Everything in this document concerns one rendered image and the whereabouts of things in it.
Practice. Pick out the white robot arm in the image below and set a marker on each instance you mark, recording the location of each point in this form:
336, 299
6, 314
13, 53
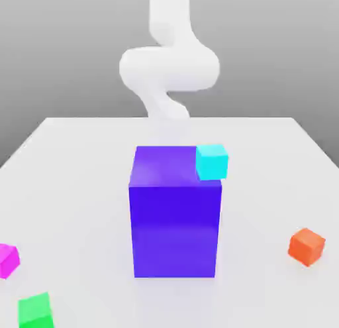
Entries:
169, 68

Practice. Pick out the small cyan cube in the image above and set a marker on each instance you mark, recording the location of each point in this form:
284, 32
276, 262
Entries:
212, 162

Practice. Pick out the small orange cube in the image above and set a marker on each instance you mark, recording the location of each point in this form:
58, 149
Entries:
306, 247

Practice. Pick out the small magenta cube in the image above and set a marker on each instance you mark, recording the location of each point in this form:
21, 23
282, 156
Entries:
7, 260

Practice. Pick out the small green cube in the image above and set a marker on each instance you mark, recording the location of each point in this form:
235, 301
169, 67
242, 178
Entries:
34, 310

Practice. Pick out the large purple box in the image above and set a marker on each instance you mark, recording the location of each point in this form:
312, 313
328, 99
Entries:
174, 222

